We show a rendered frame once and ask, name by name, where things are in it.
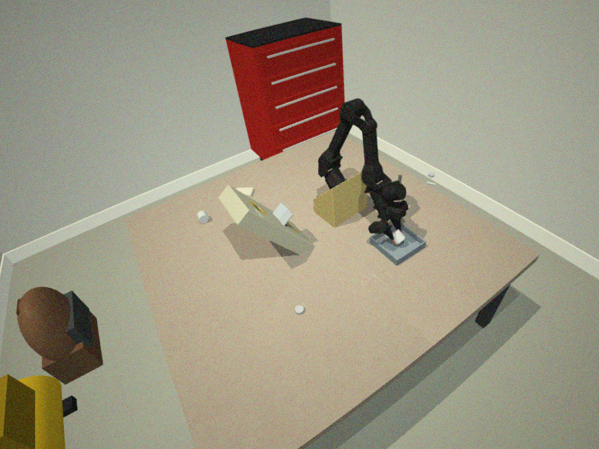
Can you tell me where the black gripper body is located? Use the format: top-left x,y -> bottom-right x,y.
368,200 -> 392,234

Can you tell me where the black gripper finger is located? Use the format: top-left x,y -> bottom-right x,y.
390,218 -> 401,231
384,225 -> 394,240

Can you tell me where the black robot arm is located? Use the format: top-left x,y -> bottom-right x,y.
318,98 -> 408,220

